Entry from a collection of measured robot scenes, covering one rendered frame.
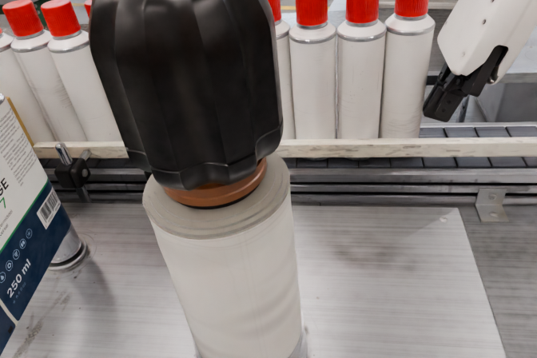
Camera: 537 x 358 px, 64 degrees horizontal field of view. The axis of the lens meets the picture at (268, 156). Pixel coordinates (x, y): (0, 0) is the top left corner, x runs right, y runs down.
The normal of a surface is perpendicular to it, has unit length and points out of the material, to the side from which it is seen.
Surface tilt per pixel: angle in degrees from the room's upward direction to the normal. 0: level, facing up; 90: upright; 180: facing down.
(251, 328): 90
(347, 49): 90
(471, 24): 70
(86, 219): 0
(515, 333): 0
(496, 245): 0
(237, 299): 92
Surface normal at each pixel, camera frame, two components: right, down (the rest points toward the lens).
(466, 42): -0.96, -0.22
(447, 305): -0.09, -0.79
